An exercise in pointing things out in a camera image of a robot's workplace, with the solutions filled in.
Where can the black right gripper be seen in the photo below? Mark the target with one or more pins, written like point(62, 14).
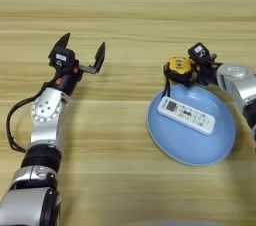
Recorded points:
point(208, 73)

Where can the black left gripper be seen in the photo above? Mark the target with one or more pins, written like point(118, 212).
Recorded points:
point(68, 81)

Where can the yellow black tape measure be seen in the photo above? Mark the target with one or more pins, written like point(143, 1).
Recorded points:
point(178, 65)

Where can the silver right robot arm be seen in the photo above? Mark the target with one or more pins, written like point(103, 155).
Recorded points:
point(240, 83)

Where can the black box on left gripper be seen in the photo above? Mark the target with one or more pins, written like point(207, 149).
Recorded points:
point(61, 57)

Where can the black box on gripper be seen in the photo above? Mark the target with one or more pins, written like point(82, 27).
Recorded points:
point(61, 57)
point(199, 51)

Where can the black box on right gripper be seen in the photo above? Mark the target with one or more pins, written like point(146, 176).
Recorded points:
point(199, 51)

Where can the white remote control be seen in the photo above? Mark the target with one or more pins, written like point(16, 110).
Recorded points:
point(186, 115)

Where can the light blue round plate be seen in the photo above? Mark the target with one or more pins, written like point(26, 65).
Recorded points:
point(186, 143)

